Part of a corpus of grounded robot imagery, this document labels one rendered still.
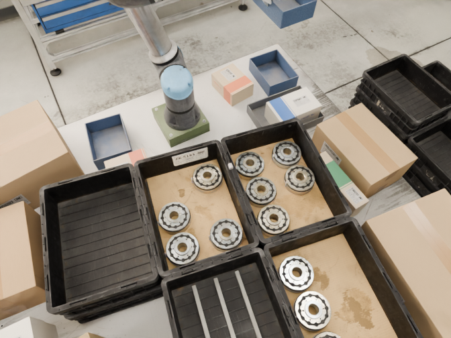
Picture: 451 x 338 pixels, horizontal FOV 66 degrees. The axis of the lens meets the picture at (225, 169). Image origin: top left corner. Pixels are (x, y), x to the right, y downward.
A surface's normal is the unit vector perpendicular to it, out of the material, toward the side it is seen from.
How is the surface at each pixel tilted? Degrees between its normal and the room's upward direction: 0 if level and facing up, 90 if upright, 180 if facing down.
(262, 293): 0
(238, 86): 0
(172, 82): 10
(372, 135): 0
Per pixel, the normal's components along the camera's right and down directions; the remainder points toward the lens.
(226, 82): 0.00, -0.51
